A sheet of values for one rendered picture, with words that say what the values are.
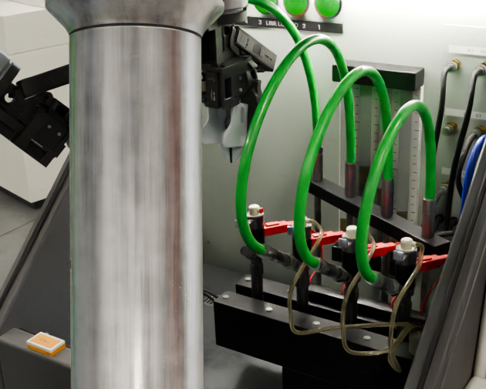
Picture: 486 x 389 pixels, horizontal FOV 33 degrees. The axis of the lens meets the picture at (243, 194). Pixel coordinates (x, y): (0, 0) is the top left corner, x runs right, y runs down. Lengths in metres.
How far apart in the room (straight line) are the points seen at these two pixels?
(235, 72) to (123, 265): 0.59
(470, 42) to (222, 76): 0.43
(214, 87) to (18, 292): 0.49
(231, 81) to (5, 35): 2.94
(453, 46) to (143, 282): 0.89
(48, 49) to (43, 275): 2.76
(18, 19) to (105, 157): 3.46
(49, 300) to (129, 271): 0.88
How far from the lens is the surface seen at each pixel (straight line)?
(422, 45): 1.33
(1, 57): 1.11
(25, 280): 1.32
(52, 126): 1.11
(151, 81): 0.50
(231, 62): 1.06
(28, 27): 3.98
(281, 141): 1.49
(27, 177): 4.11
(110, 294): 0.50
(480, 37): 1.29
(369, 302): 1.22
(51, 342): 1.25
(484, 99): 1.31
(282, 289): 1.29
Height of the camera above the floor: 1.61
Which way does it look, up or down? 23 degrees down
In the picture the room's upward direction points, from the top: 3 degrees counter-clockwise
